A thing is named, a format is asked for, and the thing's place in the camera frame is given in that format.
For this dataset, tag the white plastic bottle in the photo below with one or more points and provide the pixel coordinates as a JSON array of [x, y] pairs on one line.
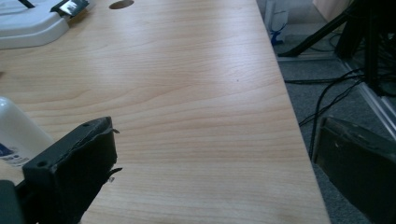
[[17, 133]]

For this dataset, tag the black clip with silver label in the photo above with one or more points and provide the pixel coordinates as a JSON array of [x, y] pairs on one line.
[[71, 6]]

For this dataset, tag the white plastic tray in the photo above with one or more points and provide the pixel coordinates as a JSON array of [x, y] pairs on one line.
[[29, 23]]

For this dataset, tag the white bag with blue print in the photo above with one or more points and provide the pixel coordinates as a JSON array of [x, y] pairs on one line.
[[277, 25]]

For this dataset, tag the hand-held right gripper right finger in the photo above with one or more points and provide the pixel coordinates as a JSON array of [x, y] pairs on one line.
[[355, 168]]

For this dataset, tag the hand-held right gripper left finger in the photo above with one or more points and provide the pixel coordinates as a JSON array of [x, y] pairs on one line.
[[68, 168]]

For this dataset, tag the black tripod stand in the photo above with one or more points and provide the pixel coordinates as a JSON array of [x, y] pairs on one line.
[[358, 34]]

